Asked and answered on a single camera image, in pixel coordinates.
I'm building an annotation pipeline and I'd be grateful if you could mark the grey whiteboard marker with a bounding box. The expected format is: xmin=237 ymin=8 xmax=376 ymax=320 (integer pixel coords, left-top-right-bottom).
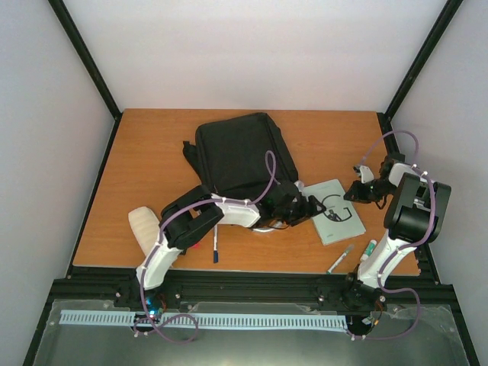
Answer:
xmin=326 ymin=244 xmax=355 ymax=275

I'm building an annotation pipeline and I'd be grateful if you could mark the blue ballpoint pen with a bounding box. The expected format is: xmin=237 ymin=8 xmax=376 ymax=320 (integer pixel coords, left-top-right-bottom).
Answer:
xmin=213 ymin=225 xmax=219 ymax=264

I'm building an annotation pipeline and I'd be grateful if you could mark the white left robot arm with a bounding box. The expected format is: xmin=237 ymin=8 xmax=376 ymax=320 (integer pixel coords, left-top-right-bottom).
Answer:
xmin=128 ymin=181 xmax=326 ymax=307

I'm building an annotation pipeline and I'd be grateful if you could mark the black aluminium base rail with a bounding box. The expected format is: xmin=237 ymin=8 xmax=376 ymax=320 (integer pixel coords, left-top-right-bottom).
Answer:
xmin=49 ymin=266 xmax=457 ymax=317

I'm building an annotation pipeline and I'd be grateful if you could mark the black right frame post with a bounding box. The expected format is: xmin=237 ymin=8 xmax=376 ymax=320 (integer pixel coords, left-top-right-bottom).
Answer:
xmin=383 ymin=0 xmax=464 ymax=119

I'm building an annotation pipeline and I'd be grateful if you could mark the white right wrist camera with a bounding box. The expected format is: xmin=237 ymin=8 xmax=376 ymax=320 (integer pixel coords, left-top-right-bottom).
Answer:
xmin=353 ymin=165 xmax=374 ymax=184

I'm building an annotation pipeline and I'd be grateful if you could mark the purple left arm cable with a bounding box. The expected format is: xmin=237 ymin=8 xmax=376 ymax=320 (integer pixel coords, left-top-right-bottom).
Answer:
xmin=133 ymin=150 xmax=278 ymax=343

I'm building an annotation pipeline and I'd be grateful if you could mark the grey paperback book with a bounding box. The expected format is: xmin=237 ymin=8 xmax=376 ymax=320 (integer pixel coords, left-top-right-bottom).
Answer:
xmin=303 ymin=179 xmax=366 ymax=246

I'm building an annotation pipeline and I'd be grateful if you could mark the light blue cable duct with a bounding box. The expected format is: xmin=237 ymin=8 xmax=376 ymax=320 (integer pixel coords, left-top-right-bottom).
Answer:
xmin=59 ymin=310 xmax=348 ymax=332

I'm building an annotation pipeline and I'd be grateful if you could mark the black student backpack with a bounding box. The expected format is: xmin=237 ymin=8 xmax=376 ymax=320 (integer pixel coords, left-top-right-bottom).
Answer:
xmin=182 ymin=112 xmax=299 ymax=199

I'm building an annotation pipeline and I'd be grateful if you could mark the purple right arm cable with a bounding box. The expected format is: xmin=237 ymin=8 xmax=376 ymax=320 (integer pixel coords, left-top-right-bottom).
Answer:
xmin=346 ymin=130 xmax=438 ymax=341

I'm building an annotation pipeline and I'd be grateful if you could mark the black frame post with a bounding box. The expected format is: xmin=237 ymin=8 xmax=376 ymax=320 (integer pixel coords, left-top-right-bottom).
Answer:
xmin=383 ymin=0 xmax=464 ymax=119
xmin=47 ymin=0 xmax=123 ymax=121

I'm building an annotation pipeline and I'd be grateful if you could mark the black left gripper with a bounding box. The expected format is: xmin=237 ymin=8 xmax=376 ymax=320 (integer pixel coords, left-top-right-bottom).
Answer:
xmin=274 ymin=195 xmax=326 ymax=227

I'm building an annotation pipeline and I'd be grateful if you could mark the black left frame post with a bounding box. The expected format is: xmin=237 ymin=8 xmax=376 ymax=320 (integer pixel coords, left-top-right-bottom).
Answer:
xmin=47 ymin=0 xmax=123 ymax=121

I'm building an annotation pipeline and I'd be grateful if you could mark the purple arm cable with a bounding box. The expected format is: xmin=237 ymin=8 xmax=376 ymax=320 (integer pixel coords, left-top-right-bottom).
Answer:
xmin=133 ymin=150 xmax=278 ymax=343
xmin=346 ymin=130 xmax=438 ymax=341

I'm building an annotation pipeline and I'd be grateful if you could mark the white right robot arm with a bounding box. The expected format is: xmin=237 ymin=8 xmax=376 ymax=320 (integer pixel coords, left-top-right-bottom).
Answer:
xmin=341 ymin=153 xmax=451 ymax=310

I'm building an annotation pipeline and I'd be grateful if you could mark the beige pencil case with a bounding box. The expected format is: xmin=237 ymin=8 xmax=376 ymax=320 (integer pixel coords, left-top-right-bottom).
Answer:
xmin=128 ymin=207 xmax=159 ymax=257

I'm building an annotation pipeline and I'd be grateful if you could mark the white glue stick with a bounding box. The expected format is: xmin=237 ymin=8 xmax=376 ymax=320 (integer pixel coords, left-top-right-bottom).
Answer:
xmin=360 ymin=239 xmax=377 ymax=262

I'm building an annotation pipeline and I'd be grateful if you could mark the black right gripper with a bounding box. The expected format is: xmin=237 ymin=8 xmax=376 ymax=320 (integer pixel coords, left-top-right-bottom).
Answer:
xmin=345 ymin=178 xmax=396 ymax=205

